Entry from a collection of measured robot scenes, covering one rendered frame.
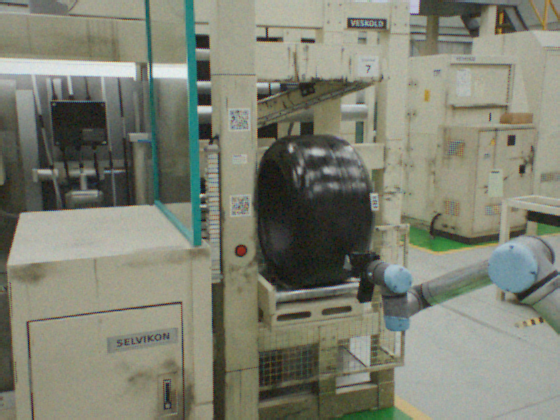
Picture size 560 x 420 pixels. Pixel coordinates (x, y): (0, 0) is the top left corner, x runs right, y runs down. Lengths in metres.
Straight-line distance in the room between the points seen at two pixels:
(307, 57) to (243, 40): 0.42
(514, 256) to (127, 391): 0.95
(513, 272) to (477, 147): 5.05
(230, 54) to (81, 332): 1.05
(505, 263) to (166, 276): 0.82
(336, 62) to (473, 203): 4.41
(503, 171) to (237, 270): 5.11
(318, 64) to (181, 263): 1.29
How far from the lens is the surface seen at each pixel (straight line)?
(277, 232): 2.45
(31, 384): 1.38
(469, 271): 1.80
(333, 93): 2.57
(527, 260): 1.56
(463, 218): 6.74
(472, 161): 6.60
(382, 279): 1.78
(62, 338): 1.34
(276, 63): 2.34
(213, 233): 2.06
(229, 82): 2.01
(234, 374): 2.24
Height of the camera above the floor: 1.60
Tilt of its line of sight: 11 degrees down
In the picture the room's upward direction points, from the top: straight up
